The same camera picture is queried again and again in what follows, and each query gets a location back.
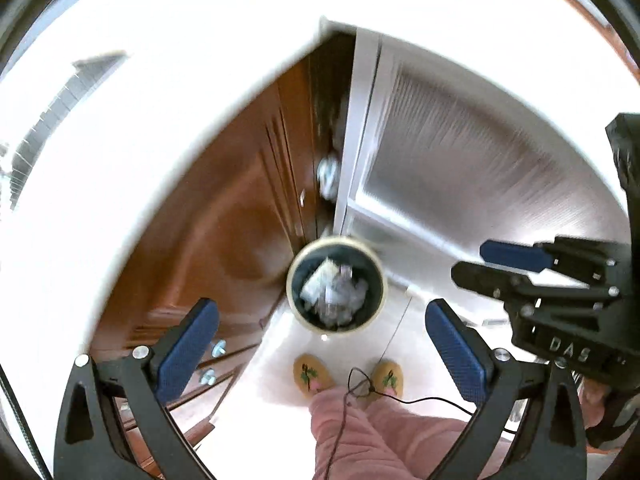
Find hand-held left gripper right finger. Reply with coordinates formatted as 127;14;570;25
425;298;588;480

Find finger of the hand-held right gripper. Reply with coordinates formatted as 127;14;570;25
451;261;621;311
479;236;621;281

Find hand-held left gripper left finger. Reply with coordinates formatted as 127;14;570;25
52;297;221;480

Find round dark trash bin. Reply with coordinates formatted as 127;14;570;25
286;236;388;332

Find white paper wrapper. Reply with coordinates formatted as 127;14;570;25
299;258;333;311

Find person's right hand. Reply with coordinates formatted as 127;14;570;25
577;377;618;433

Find yellow embroidered slipper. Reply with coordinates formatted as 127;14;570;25
367;358;405;401
292;353;337;401

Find person's pink pants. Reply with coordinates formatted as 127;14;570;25
307;387;506;480

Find white glass-door cabinet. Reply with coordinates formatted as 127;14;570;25
332;27;631;321

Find brown wooden cabinet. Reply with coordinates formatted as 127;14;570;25
80;35;361;480

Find pale green crumpled bag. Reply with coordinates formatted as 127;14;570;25
315;155;343;201

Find thin black floor cable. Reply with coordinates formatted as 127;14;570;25
320;367;521;480

